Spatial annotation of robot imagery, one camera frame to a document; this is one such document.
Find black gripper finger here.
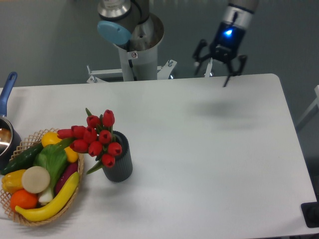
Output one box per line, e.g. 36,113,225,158
222,54,248,88
192,39,211,74

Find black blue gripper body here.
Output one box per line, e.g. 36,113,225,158
209,22,246,64

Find red tulip bouquet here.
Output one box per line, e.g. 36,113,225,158
57,108,123,174

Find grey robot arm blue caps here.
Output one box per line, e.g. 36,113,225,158
97,0,255,81

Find dark grey ribbed vase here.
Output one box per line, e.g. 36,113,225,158
103,131,133,183

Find black clamp at table corner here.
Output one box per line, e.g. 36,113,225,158
301,202,319,228

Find yellow squash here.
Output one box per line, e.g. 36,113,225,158
41,131,79,163

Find purple sweet potato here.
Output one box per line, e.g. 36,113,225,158
54,162,78,195

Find green bok choy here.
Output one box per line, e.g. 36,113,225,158
33,143,68,206

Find woven wicker basket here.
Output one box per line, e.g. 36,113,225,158
0,128,84,227

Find green cucumber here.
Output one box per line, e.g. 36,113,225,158
0,143,43,175

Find beige round disc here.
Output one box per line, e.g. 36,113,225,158
21,166,50,194

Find yellow bell pepper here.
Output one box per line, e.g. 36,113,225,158
1,169,26,194

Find yellow banana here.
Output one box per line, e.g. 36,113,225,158
15,172,80,222

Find orange fruit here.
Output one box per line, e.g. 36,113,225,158
10,189,38,211

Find white metal base frame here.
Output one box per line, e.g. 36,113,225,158
86,58,214,84

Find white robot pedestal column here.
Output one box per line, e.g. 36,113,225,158
118,47,158,82

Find white frame at right edge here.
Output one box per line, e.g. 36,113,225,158
295,85,319,132

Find blue handled steel saucepan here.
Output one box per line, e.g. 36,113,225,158
0,72,21,170

